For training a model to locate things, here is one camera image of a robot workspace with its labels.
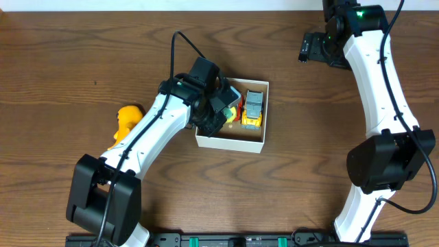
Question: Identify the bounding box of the small rattle drum toy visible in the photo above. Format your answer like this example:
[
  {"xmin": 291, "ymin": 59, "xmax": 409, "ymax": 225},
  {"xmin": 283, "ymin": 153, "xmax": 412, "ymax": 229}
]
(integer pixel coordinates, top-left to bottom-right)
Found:
[{"xmin": 222, "ymin": 106, "xmax": 237, "ymax": 128}]

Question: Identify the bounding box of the red toy car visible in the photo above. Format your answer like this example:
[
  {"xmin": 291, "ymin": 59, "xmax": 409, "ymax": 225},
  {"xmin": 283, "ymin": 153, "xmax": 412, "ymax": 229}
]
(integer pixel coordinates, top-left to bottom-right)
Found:
[{"xmin": 234, "ymin": 97, "xmax": 244, "ymax": 121}]

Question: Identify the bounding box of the yellow grey dump truck toy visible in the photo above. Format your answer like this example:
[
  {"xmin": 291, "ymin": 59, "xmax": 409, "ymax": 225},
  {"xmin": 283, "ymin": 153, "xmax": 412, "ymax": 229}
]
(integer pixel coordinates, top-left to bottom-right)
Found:
[{"xmin": 241, "ymin": 90, "xmax": 263, "ymax": 130}]

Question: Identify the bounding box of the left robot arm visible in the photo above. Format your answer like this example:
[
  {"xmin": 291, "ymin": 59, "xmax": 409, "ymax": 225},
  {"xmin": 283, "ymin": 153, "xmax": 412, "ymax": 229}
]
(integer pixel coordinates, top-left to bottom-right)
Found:
[{"xmin": 66, "ymin": 74, "xmax": 241, "ymax": 246}]

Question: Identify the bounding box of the left black cable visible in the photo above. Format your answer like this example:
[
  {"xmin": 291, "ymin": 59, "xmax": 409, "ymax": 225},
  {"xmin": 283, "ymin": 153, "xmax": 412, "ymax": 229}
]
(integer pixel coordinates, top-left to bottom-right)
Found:
[{"xmin": 92, "ymin": 30, "xmax": 206, "ymax": 247}]

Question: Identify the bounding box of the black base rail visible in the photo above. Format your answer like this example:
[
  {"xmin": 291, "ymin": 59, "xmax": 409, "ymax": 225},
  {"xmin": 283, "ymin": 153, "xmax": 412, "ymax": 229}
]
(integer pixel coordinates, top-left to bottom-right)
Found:
[{"xmin": 64, "ymin": 231, "xmax": 410, "ymax": 247}]

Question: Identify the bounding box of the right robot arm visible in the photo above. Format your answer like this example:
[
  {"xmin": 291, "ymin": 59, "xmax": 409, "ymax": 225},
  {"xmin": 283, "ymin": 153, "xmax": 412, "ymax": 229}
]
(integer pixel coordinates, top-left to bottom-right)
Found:
[{"xmin": 298, "ymin": 0, "xmax": 436, "ymax": 246}]

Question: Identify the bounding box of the orange dinosaur toy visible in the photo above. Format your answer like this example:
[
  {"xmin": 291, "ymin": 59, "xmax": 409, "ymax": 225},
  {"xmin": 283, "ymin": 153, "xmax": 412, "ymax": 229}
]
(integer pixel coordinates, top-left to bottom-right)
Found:
[{"xmin": 108, "ymin": 106, "xmax": 143, "ymax": 150}]

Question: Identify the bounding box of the white cardboard box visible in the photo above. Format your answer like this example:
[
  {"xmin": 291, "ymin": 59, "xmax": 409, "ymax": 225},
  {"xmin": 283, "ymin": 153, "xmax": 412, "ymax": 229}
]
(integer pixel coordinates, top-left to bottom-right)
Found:
[{"xmin": 195, "ymin": 78, "xmax": 269, "ymax": 153}]

